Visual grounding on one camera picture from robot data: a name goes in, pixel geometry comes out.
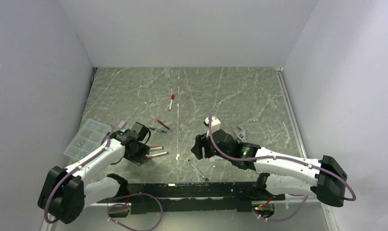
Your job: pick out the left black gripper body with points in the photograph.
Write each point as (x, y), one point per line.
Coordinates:
(139, 154)

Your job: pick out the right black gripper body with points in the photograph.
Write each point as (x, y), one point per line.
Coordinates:
(212, 151)

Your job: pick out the magenta capped white marker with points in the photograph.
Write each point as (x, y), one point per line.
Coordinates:
(150, 156)

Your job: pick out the blue capped white marker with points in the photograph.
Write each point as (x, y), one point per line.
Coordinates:
(151, 150)

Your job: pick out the pink highlighter cap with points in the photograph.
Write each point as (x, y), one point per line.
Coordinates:
(121, 124)

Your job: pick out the red capped white marker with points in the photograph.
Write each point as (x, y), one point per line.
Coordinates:
(171, 102)

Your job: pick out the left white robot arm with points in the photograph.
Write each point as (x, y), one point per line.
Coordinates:
(67, 191)

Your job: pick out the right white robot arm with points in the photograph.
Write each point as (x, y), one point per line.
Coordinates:
(322, 178)

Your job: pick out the orange marker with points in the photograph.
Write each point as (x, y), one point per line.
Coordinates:
(155, 146)

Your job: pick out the silver ratchet wrench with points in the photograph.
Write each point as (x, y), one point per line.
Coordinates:
(189, 161)

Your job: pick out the green marker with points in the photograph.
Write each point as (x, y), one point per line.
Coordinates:
(158, 130)

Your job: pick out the dark red marker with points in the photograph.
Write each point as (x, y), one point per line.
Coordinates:
(161, 123)

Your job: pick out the clear plastic parts box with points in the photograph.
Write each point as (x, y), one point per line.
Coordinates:
(88, 139)

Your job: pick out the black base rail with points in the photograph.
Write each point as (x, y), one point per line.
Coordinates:
(186, 197)

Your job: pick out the aluminium side rail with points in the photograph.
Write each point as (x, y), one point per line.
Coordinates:
(299, 141)

